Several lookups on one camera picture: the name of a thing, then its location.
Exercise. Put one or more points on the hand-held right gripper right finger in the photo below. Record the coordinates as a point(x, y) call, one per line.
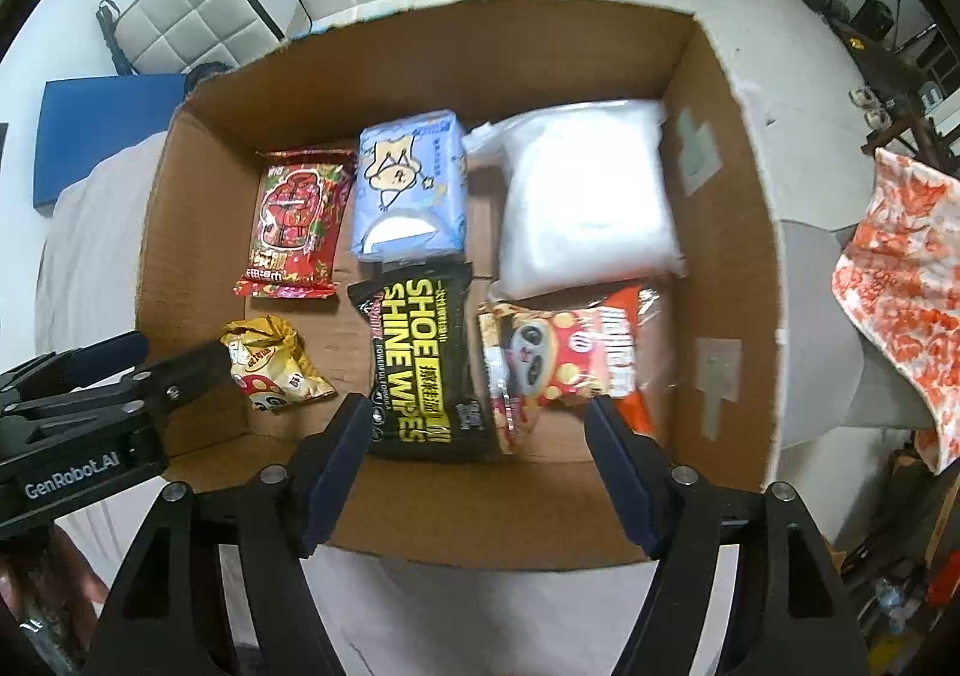
point(622, 481)

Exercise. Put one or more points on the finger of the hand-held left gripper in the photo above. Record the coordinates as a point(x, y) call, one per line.
point(187, 376)
point(97, 357)

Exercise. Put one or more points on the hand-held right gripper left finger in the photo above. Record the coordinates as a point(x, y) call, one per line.
point(337, 473)

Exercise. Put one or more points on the yellow snack packet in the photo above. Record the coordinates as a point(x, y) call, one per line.
point(274, 361)

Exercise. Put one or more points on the black wet wipes packet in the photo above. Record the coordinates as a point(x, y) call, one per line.
point(420, 361)

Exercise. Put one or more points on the orange panda snack packet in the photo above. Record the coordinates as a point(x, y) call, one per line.
point(547, 353)

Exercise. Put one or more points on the red snack packet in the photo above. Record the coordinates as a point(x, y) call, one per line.
point(296, 218)

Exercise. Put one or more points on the white plastic bag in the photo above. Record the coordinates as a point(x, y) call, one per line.
point(585, 203)

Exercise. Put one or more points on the light blue tissue pack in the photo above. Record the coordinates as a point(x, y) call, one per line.
point(409, 181)

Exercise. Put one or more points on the cardboard box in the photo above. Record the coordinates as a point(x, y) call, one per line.
point(420, 69)

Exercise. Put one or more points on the person's left hand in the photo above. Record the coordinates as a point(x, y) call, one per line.
point(75, 571)

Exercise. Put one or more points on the blue foam mat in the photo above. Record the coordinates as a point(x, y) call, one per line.
point(97, 121)

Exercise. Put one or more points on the grey upholstered chair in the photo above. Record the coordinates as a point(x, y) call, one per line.
point(840, 361)

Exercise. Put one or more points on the clear plastic bottle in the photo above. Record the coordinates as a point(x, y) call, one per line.
point(892, 605)

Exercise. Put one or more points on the orange patterned cloth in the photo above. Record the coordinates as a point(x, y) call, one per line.
point(900, 286)

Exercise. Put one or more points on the white shoe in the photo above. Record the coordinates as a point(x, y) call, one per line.
point(861, 97)
point(879, 117)

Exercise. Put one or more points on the wooden chair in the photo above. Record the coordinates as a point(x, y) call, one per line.
point(922, 144)

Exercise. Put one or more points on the black boxy object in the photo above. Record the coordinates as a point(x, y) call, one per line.
point(874, 18)

